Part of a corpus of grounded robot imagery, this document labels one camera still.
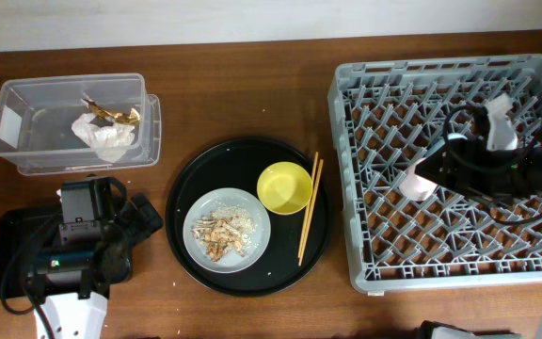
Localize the pink plastic cup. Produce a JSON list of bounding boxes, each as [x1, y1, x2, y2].
[[398, 158, 438, 202]]

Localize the grey plate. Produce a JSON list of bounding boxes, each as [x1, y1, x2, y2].
[[183, 188, 271, 274]]

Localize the food scraps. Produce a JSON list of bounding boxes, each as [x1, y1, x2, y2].
[[191, 204, 256, 262]]

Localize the white napkin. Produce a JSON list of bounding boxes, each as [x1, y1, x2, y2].
[[72, 113, 136, 163]]

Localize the gold snack wrapper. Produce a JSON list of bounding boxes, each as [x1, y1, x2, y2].
[[81, 96, 141, 126]]

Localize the yellow plastic bowl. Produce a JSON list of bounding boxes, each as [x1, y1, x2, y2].
[[256, 162, 312, 216]]

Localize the wooden chopstick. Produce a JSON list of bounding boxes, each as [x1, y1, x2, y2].
[[298, 157, 324, 266], [297, 152, 319, 261]]

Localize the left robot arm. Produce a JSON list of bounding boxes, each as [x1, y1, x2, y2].
[[0, 193, 164, 338]]

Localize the grey dishwasher rack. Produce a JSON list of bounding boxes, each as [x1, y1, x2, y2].
[[327, 54, 542, 295]]

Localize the clear plastic waste bin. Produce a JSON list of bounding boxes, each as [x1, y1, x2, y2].
[[0, 73, 162, 176]]

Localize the round black serving tray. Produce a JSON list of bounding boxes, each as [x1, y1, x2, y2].
[[166, 137, 333, 298]]

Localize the black rectangular tray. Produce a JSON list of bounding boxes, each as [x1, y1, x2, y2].
[[0, 206, 134, 299]]

